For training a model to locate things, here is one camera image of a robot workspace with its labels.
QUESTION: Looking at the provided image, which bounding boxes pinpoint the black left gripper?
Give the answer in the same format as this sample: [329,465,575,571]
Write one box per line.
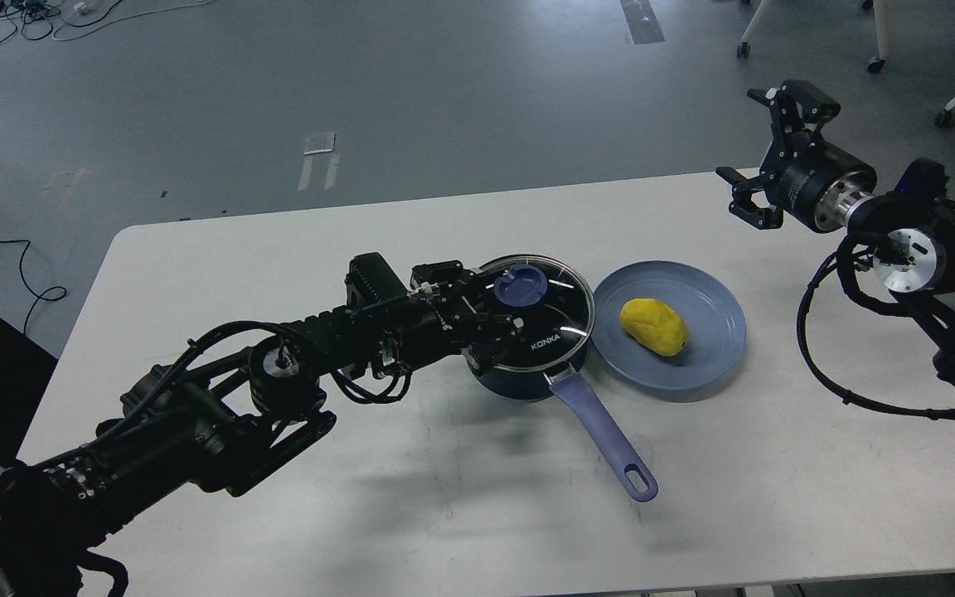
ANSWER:
[408,261,528,366]

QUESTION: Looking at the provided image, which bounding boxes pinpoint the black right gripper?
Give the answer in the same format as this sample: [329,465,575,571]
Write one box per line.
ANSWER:
[715,80,878,233]

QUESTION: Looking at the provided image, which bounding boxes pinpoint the glass lid with blue knob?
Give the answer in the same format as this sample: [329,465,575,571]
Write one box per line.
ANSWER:
[478,254,595,375]

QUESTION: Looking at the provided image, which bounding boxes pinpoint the dark blue saucepan purple handle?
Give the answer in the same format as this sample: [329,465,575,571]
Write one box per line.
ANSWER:
[463,355,659,502]

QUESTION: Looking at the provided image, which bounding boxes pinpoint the yellow potato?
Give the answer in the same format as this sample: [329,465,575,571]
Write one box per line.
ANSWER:
[618,298,690,357]

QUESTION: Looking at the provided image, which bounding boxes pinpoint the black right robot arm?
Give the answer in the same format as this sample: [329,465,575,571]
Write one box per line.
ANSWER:
[715,80,955,422]

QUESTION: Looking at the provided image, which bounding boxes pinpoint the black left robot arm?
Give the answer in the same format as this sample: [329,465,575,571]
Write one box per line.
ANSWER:
[0,253,519,596]

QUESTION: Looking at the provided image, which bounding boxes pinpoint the white chair legs with casters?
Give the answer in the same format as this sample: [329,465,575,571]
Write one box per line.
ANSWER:
[734,1,891,73]

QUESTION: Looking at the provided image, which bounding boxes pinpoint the blue round plate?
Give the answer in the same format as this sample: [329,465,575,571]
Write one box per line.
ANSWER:
[591,260,747,391]

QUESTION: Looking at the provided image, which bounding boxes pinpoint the black floor cable left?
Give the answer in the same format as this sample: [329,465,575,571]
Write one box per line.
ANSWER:
[0,87,69,332]

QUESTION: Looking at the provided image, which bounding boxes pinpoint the black cables on floor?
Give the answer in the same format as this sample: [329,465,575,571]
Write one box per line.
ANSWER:
[0,0,217,52]

